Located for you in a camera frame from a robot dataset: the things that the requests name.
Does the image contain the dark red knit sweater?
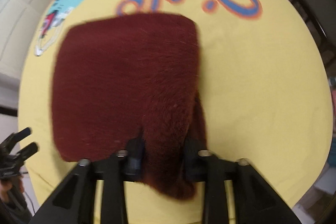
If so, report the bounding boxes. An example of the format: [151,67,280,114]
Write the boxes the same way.
[51,13,207,200]

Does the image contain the yellow dinosaur print bedsheet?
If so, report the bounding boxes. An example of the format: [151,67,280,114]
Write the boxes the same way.
[16,0,334,224]

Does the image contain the white wardrobe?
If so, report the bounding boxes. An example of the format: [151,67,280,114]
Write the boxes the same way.
[1,0,51,89]

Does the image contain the person's left hand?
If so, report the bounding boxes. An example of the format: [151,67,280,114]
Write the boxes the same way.
[0,177,25,203]

